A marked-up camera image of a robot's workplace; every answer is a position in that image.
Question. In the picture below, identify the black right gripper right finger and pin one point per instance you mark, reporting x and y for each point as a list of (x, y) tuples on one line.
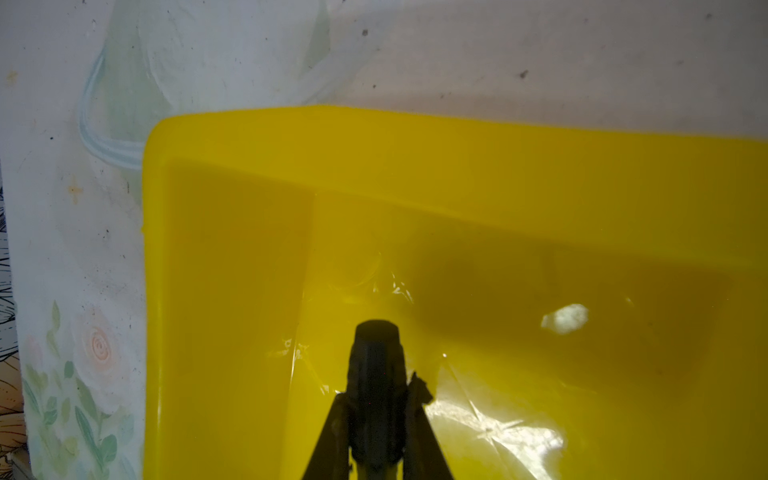
[(423, 457)]

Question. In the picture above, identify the black handled screwdriver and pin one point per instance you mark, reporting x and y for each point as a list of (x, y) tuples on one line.
[(376, 389)]

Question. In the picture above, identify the yellow plastic bin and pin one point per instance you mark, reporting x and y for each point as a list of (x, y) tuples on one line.
[(581, 304)]

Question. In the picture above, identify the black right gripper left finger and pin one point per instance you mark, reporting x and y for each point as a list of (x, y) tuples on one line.
[(330, 457)]

